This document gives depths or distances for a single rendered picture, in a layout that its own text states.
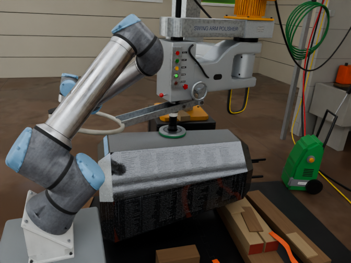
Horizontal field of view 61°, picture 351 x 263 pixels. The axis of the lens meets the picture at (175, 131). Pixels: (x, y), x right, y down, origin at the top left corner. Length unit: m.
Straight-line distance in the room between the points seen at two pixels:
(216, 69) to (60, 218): 1.59
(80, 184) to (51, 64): 7.14
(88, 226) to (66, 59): 6.95
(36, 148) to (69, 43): 7.06
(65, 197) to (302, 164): 2.63
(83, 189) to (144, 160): 0.98
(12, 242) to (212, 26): 1.75
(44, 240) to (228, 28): 1.80
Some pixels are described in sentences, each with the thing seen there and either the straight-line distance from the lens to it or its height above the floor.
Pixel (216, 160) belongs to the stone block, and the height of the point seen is 0.73.
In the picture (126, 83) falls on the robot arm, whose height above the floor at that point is 1.42.
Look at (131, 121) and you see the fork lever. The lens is 2.10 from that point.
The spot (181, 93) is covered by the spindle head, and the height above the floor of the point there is 1.18.
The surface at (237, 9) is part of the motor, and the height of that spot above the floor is 1.77.
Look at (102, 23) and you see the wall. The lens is 8.09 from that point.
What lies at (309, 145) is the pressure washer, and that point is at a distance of 3.31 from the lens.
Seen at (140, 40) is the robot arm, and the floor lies 1.63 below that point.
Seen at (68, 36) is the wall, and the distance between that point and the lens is 8.08.
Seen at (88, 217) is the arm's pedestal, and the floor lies 0.85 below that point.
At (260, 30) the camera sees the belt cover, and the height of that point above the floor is 1.63.
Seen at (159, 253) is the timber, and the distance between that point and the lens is 2.29.
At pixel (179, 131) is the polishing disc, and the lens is 2.34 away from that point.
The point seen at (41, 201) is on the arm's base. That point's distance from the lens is 1.22.
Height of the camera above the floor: 1.75
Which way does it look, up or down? 23 degrees down
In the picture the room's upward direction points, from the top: 3 degrees clockwise
